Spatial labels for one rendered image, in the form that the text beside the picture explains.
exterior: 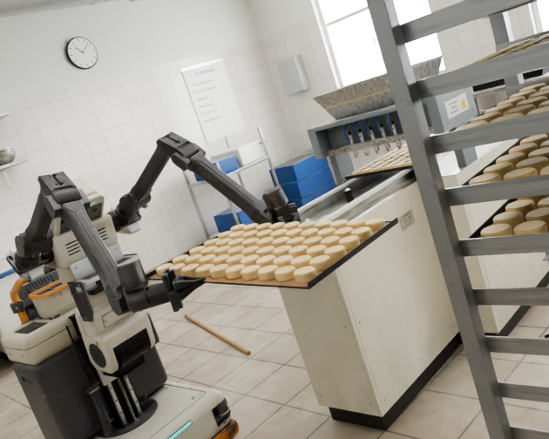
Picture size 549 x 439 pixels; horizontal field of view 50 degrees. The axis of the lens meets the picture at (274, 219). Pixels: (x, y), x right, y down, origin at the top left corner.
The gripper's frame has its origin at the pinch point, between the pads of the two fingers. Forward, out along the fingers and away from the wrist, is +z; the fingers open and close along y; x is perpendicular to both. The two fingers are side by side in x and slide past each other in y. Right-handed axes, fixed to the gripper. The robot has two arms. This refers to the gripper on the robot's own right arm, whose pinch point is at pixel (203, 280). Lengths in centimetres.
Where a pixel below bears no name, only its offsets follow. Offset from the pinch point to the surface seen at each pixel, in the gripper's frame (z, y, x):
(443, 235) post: 48, 11, -54
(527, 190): 59, 17, -62
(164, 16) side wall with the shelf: -29, 148, 543
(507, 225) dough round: 59, 9, -52
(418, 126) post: 48, 29, -55
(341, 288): 38, -36, 61
